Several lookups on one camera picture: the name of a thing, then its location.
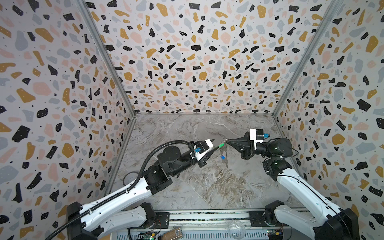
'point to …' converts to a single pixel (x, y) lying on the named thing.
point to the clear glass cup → (236, 230)
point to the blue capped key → (222, 157)
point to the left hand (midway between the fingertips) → (216, 140)
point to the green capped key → (221, 145)
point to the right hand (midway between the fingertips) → (229, 142)
